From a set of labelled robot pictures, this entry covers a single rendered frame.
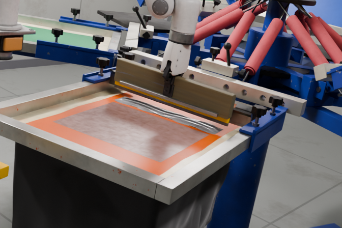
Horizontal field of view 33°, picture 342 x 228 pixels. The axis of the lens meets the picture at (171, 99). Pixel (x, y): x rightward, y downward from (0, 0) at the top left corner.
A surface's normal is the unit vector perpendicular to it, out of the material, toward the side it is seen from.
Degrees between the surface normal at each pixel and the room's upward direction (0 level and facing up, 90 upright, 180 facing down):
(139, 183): 90
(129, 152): 0
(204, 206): 94
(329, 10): 32
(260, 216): 0
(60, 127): 0
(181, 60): 92
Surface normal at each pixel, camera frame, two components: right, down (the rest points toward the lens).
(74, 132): 0.18, -0.94
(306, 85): -0.83, 0.01
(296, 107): -0.47, 0.18
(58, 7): 0.76, 0.31
